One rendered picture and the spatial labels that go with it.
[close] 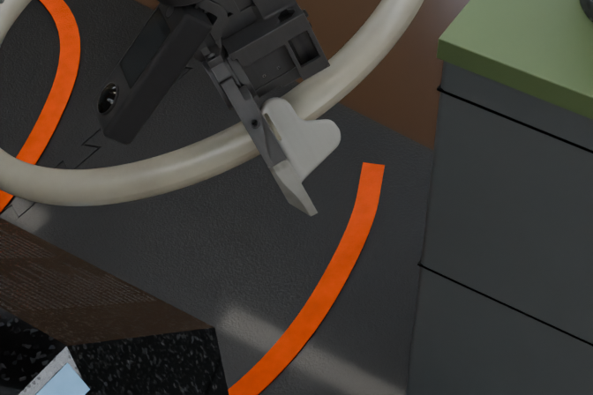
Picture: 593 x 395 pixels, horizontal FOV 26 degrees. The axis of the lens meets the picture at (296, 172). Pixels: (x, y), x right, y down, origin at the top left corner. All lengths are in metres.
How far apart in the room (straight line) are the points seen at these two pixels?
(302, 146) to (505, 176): 0.81
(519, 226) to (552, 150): 0.17
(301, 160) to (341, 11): 2.08
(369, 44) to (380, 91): 1.81
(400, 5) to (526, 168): 0.70
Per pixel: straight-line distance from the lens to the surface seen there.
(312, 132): 0.94
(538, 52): 1.61
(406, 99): 2.81
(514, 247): 1.82
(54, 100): 2.81
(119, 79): 0.94
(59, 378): 1.38
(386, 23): 1.03
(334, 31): 2.96
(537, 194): 1.73
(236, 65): 0.92
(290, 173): 0.94
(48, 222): 2.58
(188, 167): 1.00
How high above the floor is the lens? 1.95
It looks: 47 degrees down
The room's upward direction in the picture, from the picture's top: straight up
